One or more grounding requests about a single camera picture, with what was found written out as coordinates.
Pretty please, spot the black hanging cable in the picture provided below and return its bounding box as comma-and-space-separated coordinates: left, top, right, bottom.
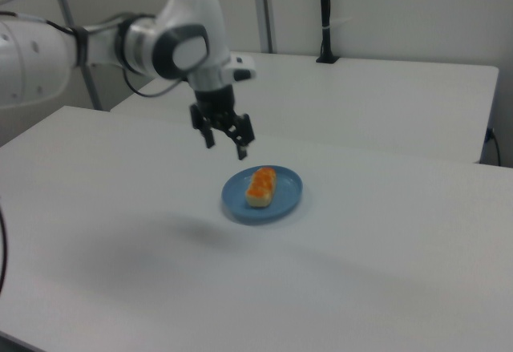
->
0, 198, 10, 293

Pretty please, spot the black camera pole with base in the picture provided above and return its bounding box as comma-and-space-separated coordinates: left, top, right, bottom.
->
315, 0, 353, 65

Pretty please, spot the grey aluminium partition post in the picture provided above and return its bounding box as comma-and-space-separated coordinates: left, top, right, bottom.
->
252, 0, 278, 55
46, 0, 102, 111

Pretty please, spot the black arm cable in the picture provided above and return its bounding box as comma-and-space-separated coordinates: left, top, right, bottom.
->
0, 10, 192, 99

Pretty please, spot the blue round plate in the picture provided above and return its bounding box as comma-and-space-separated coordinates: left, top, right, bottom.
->
221, 164, 305, 225

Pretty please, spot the black cable with plug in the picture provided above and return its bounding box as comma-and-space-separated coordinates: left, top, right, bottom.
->
486, 127, 503, 167

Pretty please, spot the glazed bread loaf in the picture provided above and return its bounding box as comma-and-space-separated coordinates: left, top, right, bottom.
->
244, 167, 278, 209

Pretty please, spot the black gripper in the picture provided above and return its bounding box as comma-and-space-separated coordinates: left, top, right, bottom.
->
189, 86, 257, 161

